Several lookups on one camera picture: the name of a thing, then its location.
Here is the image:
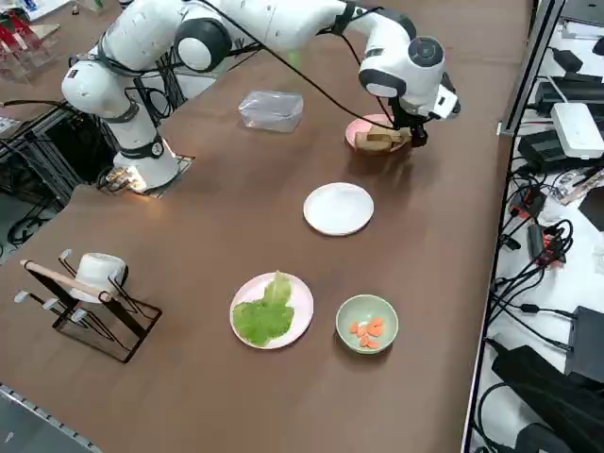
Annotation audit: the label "salmon pink plate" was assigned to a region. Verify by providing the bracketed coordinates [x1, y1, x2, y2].
[344, 113, 412, 153]

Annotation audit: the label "black bag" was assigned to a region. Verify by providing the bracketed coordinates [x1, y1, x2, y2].
[490, 344, 604, 453]

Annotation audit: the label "orange carrot slices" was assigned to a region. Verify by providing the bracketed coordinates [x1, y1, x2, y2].
[348, 316, 384, 349]

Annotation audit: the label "clear plastic container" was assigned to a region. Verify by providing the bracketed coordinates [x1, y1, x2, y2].
[238, 90, 305, 135]

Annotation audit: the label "pale pink plate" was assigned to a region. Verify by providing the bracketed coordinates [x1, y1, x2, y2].
[229, 272, 315, 350]

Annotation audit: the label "aluminium frame post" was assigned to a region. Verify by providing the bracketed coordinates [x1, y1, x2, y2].
[498, 0, 567, 138]

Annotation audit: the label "metal rail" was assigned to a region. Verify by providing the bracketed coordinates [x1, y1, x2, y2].
[0, 382, 103, 453]

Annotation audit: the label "pale green bowl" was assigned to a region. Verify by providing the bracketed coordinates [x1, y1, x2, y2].
[335, 294, 400, 355]

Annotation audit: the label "black table frame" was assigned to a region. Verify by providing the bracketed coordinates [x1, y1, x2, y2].
[0, 98, 119, 211]

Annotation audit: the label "flat black box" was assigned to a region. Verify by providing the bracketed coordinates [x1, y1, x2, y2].
[532, 73, 604, 117]

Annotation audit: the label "white cup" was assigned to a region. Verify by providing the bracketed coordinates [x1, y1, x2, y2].
[70, 253, 128, 304]

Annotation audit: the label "white plate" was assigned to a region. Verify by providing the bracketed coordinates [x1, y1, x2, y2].
[302, 182, 376, 237]

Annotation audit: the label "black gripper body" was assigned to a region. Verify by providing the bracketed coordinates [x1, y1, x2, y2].
[386, 93, 433, 129]

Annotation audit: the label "clear acrylic shelf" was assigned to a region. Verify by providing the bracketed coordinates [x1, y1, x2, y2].
[0, 8, 62, 86]

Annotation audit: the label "black wire cup rack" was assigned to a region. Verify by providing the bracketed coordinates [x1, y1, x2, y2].
[19, 248, 163, 364]

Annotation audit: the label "small black adapter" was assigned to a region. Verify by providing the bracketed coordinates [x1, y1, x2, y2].
[550, 46, 585, 73]

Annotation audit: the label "printed packet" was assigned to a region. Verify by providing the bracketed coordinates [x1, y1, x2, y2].
[554, 167, 604, 207]

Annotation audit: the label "green lettuce leaf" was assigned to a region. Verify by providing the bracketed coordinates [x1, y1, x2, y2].
[233, 270, 296, 345]

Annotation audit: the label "large black box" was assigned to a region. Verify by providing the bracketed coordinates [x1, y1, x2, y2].
[564, 305, 604, 384]

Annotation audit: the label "black orange adapter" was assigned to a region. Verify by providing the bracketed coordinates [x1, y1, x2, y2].
[526, 221, 567, 268]

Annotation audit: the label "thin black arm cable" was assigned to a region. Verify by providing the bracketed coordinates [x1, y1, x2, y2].
[70, 0, 402, 131]

